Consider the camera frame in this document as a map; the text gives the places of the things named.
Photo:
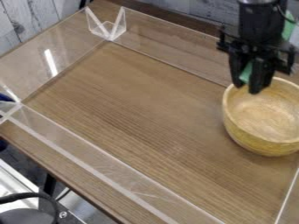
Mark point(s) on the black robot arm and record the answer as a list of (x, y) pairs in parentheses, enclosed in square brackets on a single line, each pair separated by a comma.
[(260, 15)]

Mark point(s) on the black table leg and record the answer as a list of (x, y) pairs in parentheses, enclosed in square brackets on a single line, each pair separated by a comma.
[(49, 184)]

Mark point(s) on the clear acrylic tray wall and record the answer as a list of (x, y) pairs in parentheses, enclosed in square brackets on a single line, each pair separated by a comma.
[(116, 110)]

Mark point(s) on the black metal bracket with screw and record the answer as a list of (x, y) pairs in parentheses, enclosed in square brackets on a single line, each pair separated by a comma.
[(66, 215)]

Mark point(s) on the green rectangular block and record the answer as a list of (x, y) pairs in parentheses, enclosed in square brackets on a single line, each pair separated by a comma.
[(290, 35)]

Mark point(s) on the light brown wooden bowl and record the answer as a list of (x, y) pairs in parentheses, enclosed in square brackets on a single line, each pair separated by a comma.
[(262, 121)]

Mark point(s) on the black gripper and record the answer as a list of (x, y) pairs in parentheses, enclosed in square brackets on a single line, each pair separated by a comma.
[(270, 52)]

